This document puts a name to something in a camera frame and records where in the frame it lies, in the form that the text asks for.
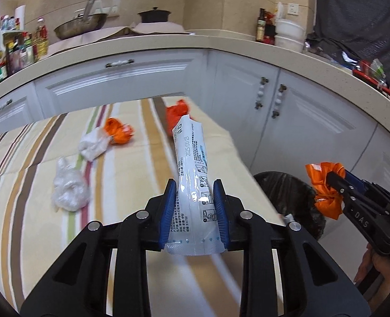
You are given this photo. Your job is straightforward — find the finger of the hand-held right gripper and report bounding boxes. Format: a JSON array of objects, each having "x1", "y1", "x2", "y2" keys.
[
  {"x1": 325, "y1": 170, "x2": 359, "y2": 206},
  {"x1": 343, "y1": 169, "x2": 374, "y2": 196}
]

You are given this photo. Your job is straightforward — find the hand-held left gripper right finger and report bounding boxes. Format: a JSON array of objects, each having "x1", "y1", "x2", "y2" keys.
[{"x1": 213, "y1": 178, "x2": 371, "y2": 317}]

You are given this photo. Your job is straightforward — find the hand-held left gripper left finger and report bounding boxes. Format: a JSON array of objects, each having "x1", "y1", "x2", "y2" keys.
[{"x1": 20, "y1": 178, "x2": 177, "y2": 317}]

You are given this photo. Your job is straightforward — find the large orange plastic bag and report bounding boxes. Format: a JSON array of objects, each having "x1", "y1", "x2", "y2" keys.
[{"x1": 305, "y1": 162, "x2": 348, "y2": 220}]

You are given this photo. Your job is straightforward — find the twisted white printed pouch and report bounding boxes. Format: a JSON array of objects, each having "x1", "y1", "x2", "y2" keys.
[{"x1": 165, "y1": 114, "x2": 223, "y2": 257}]

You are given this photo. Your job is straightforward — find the black-lined trash bin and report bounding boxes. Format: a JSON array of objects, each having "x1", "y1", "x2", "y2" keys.
[{"x1": 252, "y1": 171, "x2": 328, "y2": 240}]

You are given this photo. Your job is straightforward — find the person's right hand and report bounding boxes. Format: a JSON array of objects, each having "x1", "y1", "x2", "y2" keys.
[{"x1": 353, "y1": 243, "x2": 390, "y2": 294}]

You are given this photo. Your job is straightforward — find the crumpled orange printed wrapper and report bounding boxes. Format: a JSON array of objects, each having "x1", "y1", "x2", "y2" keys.
[{"x1": 103, "y1": 117, "x2": 135, "y2": 145}]

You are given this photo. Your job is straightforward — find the crumpled red-orange plastic bag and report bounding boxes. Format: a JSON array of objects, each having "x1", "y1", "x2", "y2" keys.
[{"x1": 165, "y1": 98, "x2": 193, "y2": 133}]

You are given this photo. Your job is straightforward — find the crumpled clear plastic bag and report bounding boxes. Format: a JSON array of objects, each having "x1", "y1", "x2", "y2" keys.
[{"x1": 51, "y1": 156, "x2": 92, "y2": 212}]

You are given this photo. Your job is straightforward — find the crumpled white plastic bag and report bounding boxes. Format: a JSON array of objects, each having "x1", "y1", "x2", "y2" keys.
[{"x1": 78, "y1": 127, "x2": 111, "y2": 162}]

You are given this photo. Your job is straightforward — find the red dish rack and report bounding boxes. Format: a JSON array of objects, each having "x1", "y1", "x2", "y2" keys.
[{"x1": 351, "y1": 61, "x2": 390, "y2": 107}]

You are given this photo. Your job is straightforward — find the green packets in rack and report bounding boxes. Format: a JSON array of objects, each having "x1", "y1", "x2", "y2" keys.
[{"x1": 369, "y1": 58, "x2": 387, "y2": 82}]

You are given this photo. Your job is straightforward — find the white kitchen cabinets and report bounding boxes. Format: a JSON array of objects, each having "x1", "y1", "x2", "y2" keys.
[{"x1": 0, "y1": 48, "x2": 390, "y2": 238}]

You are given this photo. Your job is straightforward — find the striped tablecloth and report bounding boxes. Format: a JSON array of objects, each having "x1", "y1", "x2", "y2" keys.
[{"x1": 0, "y1": 96, "x2": 283, "y2": 317}]

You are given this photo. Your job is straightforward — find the white round container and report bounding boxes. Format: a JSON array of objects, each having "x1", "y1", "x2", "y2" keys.
[
  {"x1": 275, "y1": 19, "x2": 305, "y2": 37},
  {"x1": 274, "y1": 35, "x2": 304, "y2": 53}
]

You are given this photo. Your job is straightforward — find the dark hanging cloth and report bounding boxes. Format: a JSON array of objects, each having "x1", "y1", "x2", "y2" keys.
[{"x1": 305, "y1": 0, "x2": 390, "y2": 84}]

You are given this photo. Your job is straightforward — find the dark glass bottle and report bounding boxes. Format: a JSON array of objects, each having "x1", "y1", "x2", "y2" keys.
[{"x1": 255, "y1": 8, "x2": 267, "y2": 43}]

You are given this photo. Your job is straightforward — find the beige stove cover cloth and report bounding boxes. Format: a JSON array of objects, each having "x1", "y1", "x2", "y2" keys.
[{"x1": 47, "y1": 21, "x2": 196, "y2": 57}]

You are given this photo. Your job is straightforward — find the black lidded pot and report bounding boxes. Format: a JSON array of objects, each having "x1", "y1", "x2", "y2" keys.
[{"x1": 137, "y1": 7, "x2": 172, "y2": 24}]

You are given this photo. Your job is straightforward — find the metal wok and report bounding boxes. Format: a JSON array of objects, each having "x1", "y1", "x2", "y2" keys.
[{"x1": 53, "y1": 0, "x2": 108, "y2": 40}]

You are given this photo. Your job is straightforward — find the yellow cooking oil bottle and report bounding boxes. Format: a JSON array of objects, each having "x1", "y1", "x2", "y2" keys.
[{"x1": 33, "y1": 17, "x2": 50, "y2": 62}]

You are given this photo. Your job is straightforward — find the cluster of seasoning bottles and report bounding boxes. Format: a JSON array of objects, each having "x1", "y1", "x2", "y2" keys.
[{"x1": 0, "y1": 11, "x2": 37, "y2": 95}]

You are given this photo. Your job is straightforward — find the white spice rack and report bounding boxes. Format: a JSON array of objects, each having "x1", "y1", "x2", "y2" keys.
[{"x1": 0, "y1": 30, "x2": 34, "y2": 84}]

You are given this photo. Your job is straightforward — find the white paper towel roll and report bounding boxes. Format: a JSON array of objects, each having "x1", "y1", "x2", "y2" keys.
[{"x1": 15, "y1": 4, "x2": 27, "y2": 30}]

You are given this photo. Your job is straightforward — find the vertical cabinet handle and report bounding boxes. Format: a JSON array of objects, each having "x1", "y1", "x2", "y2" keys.
[
  {"x1": 254, "y1": 76, "x2": 269, "y2": 110},
  {"x1": 271, "y1": 84, "x2": 287, "y2": 119}
]

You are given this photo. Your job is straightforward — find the double wall socket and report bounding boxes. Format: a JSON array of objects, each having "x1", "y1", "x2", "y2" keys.
[{"x1": 93, "y1": 0, "x2": 120, "y2": 17}]

